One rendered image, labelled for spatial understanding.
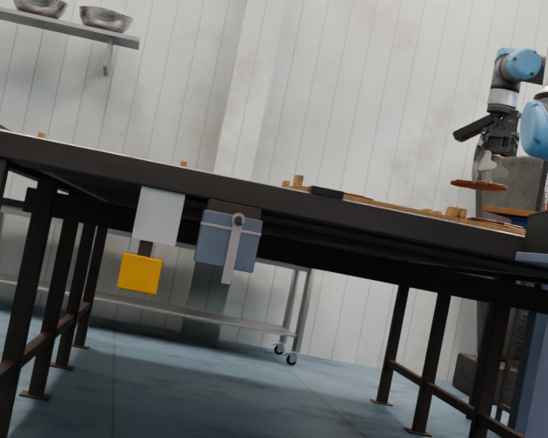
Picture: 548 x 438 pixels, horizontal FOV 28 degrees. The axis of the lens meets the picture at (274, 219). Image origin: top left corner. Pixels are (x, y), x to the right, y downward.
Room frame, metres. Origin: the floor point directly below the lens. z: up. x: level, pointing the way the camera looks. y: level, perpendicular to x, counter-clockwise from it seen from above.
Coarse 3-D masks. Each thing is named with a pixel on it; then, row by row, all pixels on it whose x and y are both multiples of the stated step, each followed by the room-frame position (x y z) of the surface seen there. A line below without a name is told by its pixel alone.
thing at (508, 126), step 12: (492, 108) 2.75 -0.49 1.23; (504, 108) 2.73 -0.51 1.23; (504, 120) 2.75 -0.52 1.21; (516, 120) 2.73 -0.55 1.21; (492, 132) 2.74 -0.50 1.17; (504, 132) 2.72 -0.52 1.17; (516, 132) 2.74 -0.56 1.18; (492, 144) 2.75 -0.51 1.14; (504, 144) 2.73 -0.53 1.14; (516, 144) 2.77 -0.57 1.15
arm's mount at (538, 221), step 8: (536, 216) 2.33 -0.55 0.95; (544, 216) 2.29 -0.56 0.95; (528, 224) 2.36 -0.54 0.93; (536, 224) 2.32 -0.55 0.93; (544, 224) 2.28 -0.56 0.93; (528, 232) 2.36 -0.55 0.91; (536, 232) 2.31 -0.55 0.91; (544, 232) 2.27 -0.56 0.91; (528, 240) 2.35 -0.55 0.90; (536, 240) 2.30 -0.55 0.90; (544, 240) 2.26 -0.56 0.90; (528, 248) 2.34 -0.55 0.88; (536, 248) 2.30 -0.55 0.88; (544, 248) 2.25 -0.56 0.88
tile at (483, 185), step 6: (456, 180) 2.77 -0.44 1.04; (462, 180) 2.74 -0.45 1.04; (468, 180) 2.74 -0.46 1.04; (462, 186) 2.82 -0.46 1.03; (468, 186) 2.80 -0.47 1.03; (474, 186) 2.78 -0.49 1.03; (480, 186) 2.76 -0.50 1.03; (486, 186) 2.74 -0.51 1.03; (492, 186) 2.72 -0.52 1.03; (498, 186) 2.73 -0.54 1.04; (504, 186) 2.73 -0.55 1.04
